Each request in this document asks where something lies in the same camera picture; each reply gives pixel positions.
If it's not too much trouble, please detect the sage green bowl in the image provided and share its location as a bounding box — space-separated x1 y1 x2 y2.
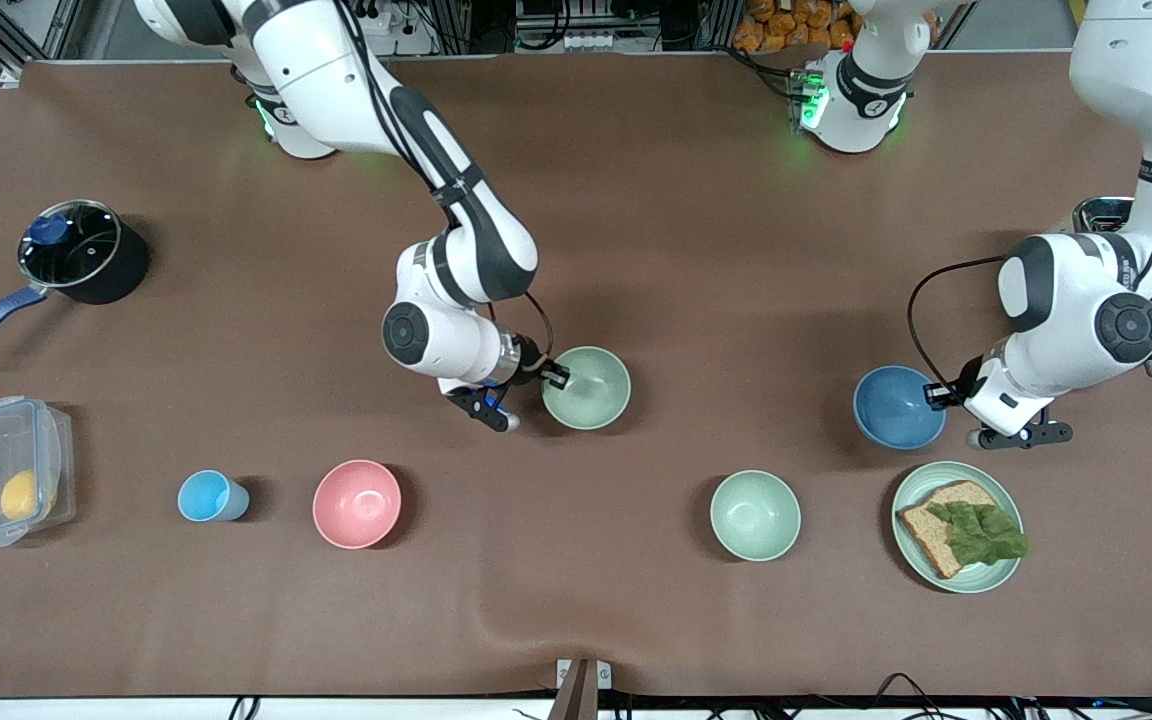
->
541 346 632 432

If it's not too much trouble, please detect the blue bowl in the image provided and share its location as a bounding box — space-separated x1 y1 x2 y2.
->
853 365 947 451

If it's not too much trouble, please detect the mint green bowl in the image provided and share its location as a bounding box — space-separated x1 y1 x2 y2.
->
709 470 802 562

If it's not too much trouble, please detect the pink bowl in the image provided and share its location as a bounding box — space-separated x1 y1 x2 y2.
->
312 459 403 550

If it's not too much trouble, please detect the brown bread slice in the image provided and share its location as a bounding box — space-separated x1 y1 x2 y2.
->
896 480 1002 581

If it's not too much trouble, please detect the green lettuce leaf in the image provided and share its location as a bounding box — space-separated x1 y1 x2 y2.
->
926 500 1032 567

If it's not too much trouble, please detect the brown table cloth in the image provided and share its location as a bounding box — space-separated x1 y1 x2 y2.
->
0 50 1152 699

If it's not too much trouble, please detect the green plate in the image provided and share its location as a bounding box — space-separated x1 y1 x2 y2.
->
891 460 1025 595

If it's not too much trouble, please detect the silver toaster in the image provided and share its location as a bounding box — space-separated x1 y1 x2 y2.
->
1073 197 1152 381

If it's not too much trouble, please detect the white power strip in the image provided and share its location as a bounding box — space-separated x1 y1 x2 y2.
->
346 5 407 36
521 28 637 53

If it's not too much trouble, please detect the blue cup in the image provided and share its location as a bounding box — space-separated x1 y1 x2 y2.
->
177 469 251 523

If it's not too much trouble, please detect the bag of orange snacks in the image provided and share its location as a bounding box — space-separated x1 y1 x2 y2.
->
733 0 859 53

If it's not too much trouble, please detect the glass lid blue knob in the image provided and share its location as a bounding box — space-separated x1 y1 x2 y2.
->
18 200 123 289

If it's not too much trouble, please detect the yellow lemon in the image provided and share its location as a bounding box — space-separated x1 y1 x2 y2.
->
0 470 42 521

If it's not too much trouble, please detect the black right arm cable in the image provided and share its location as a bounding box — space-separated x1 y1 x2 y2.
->
524 292 555 373

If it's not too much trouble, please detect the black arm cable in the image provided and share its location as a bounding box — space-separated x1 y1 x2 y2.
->
908 255 1012 396
524 292 555 373

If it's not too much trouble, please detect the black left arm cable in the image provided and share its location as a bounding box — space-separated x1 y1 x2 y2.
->
908 255 1012 396

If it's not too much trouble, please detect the black looped floor cable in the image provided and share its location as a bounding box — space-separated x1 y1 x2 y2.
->
871 672 947 701

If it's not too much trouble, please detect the metal table bracket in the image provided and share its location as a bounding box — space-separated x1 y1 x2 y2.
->
556 658 612 720

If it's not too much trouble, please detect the black pot blue handle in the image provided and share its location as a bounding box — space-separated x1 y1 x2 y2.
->
0 200 151 364

